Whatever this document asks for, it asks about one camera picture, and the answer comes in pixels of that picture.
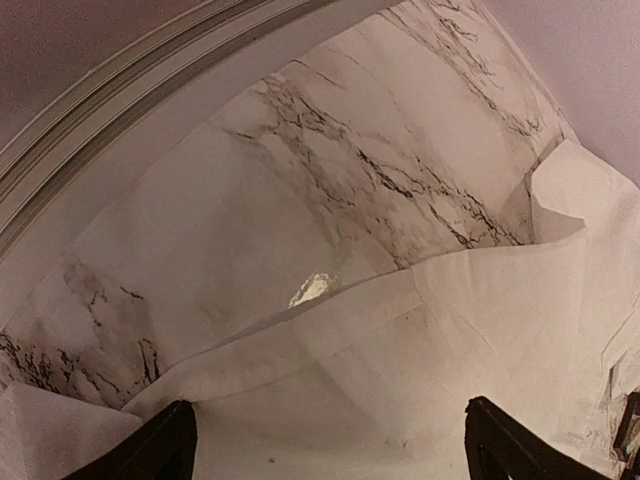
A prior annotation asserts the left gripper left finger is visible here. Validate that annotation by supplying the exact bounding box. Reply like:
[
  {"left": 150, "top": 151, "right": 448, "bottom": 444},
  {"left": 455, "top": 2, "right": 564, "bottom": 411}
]
[{"left": 64, "top": 400, "right": 198, "bottom": 480}]

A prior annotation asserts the white button shirt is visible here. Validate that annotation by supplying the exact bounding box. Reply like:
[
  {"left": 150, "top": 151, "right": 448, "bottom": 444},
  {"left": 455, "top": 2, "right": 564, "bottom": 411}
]
[{"left": 0, "top": 137, "right": 640, "bottom": 480}]

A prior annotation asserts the aluminium front rail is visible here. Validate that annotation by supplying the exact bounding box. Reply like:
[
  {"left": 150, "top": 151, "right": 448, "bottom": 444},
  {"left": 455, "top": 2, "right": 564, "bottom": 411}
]
[{"left": 1, "top": 1, "right": 325, "bottom": 254}]

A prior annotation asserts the black display frame left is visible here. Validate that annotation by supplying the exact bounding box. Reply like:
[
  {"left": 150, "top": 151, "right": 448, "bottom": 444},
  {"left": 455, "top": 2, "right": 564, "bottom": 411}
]
[{"left": 613, "top": 392, "right": 639, "bottom": 463}]

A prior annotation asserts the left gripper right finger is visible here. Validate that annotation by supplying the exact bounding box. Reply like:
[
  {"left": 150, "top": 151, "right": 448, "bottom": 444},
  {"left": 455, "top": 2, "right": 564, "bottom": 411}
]
[{"left": 464, "top": 397, "right": 604, "bottom": 480}]

